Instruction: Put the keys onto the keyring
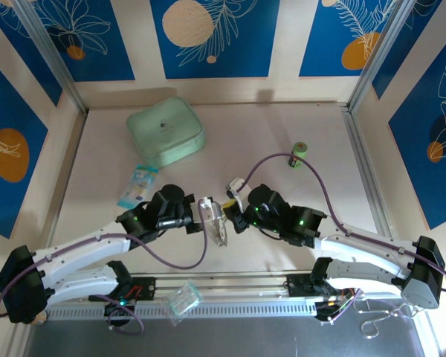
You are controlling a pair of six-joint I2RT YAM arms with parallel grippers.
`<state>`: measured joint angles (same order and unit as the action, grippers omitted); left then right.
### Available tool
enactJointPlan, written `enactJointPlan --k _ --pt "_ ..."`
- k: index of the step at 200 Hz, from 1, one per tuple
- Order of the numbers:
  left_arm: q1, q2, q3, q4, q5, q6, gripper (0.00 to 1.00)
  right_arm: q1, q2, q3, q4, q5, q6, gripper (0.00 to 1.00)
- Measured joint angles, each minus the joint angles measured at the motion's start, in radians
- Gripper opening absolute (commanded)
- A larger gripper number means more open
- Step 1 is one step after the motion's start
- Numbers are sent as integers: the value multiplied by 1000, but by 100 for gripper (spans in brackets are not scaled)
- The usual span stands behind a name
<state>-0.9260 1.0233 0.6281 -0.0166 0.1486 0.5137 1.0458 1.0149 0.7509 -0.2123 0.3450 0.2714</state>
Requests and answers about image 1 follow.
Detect silver wire hook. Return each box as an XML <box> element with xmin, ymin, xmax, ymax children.
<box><xmin>358</xmin><ymin>300</ymin><xmax>432</xmax><ymax>340</ymax></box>

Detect aluminium side rail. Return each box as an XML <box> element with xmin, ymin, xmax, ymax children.
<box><xmin>342</xmin><ymin>106</ymin><xmax>404</xmax><ymax>268</ymax></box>
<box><xmin>40</xmin><ymin>109</ymin><xmax>89</xmax><ymax>261</ymax></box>

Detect green cylindrical battery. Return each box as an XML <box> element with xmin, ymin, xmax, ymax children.
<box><xmin>289</xmin><ymin>141</ymin><xmax>308</xmax><ymax>170</ymax></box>

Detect aluminium frame post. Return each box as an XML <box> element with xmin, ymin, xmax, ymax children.
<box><xmin>11</xmin><ymin>0</ymin><xmax>89</xmax><ymax>115</ymax></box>
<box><xmin>346</xmin><ymin>0</ymin><xmax>421</xmax><ymax>112</ymax></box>

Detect grey slotted cable duct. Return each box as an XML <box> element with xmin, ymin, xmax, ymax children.
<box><xmin>46</xmin><ymin>300</ymin><xmax>319</xmax><ymax>321</ymax></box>

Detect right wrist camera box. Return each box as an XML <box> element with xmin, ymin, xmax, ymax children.
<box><xmin>225</xmin><ymin>177</ymin><xmax>253</xmax><ymax>209</ymax></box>

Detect small electronics board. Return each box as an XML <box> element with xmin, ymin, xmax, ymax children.
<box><xmin>103</xmin><ymin>300</ymin><xmax>137</xmax><ymax>318</ymax></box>
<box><xmin>314</xmin><ymin>299</ymin><xmax>352</xmax><ymax>324</ymax></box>

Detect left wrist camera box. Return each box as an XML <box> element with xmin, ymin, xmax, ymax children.
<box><xmin>195</xmin><ymin>196</ymin><xmax>224</xmax><ymax>224</ymax></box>

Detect clear plastic box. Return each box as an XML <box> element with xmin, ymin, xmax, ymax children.
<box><xmin>168</xmin><ymin>281</ymin><xmax>204</xmax><ymax>327</ymax></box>

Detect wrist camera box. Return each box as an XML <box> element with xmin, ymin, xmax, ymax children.
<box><xmin>225</xmin><ymin>177</ymin><xmax>253</xmax><ymax>209</ymax></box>
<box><xmin>195</xmin><ymin>196</ymin><xmax>224</xmax><ymax>224</ymax></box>

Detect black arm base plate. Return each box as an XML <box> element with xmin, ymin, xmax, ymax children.
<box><xmin>114</xmin><ymin>277</ymin><xmax>158</xmax><ymax>303</ymax></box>
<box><xmin>285</xmin><ymin>273</ymin><xmax>354</xmax><ymax>298</ymax></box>

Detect blue floral wall panel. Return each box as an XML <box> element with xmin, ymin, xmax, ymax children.
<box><xmin>371</xmin><ymin>0</ymin><xmax>446</xmax><ymax>100</ymax></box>
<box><xmin>149</xmin><ymin>0</ymin><xmax>281</xmax><ymax>80</ymax></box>
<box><xmin>0</xmin><ymin>51</ymin><xmax>50</xmax><ymax>239</ymax></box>
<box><xmin>33</xmin><ymin>0</ymin><xmax>136</xmax><ymax>83</ymax></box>
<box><xmin>0</xmin><ymin>0</ymin><xmax>63</xmax><ymax>108</ymax></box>
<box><xmin>298</xmin><ymin>0</ymin><xmax>406</xmax><ymax>78</ymax></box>
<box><xmin>388</xmin><ymin>35</ymin><xmax>446</xmax><ymax>231</ymax></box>

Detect blue cotton swab packet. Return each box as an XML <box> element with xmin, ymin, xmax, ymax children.
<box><xmin>117</xmin><ymin>164</ymin><xmax>160</xmax><ymax>209</ymax></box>

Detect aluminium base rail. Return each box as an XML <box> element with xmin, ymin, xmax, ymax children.
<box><xmin>46</xmin><ymin>269</ymin><xmax>430</xmax><ymax>304</ymax></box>

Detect mint green fabric zip case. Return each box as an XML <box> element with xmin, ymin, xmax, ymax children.
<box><xmin>126</xmin><ymin>97</ymin><xmax>208</xmax><ymax>168</ymax></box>

